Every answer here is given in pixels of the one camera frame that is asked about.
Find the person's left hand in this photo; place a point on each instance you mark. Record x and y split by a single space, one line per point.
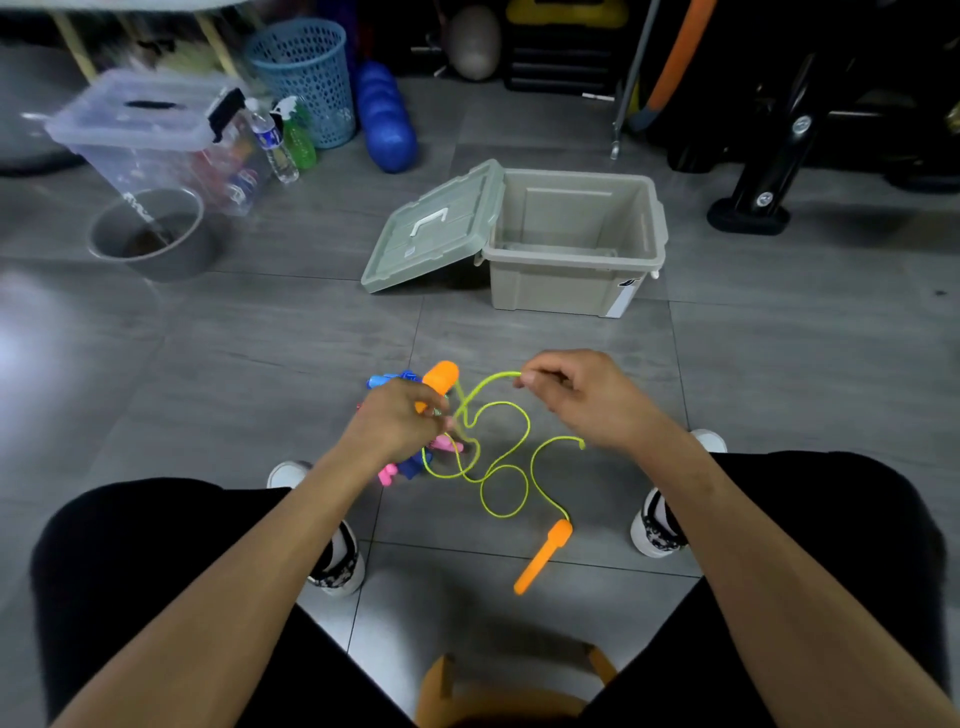
390 427

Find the person's right hand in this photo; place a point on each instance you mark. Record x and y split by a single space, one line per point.
600 405

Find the grey plastic storage box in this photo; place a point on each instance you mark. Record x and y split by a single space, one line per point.
555 292

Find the person's right forearm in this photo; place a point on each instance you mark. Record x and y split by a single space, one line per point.
802 600

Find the person's left forearm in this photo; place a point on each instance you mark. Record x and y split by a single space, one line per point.
217 607

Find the grey-green box lid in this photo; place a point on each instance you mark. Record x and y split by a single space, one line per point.
427 238

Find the person's right leg black trousers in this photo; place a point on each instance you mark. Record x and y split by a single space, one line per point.
862 517

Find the person's leg black trousers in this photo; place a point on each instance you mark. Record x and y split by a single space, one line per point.
112 562
862 517

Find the person's left leg black trousers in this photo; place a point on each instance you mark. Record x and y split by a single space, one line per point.
112 562

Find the white right shoe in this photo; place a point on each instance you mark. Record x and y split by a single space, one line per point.
651 538

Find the white shoe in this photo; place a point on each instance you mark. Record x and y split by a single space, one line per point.
345 576
651 538

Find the white left shoe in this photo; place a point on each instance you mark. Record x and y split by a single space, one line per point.
345 576

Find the grey metal bowl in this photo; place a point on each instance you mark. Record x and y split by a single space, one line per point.
195 259

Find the black dumbbell rack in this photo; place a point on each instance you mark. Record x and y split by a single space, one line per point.
759 189

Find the wooden stool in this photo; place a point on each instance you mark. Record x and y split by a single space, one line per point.
435 697

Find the clear water bottle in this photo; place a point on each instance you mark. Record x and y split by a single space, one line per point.
279 161

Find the green spray bottle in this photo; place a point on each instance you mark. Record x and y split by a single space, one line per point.
300 146

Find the orange and green foam stick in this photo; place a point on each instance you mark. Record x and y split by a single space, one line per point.
679 56

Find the light blue mesh basket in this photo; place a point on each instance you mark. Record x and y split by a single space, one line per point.
302 79

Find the beige exercise ball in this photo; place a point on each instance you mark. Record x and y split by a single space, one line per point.
473 43

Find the clear plastic lidded bin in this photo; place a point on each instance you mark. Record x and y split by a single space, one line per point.
124 139

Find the black dumbbell gold end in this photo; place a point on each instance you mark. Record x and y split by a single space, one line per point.
954 116

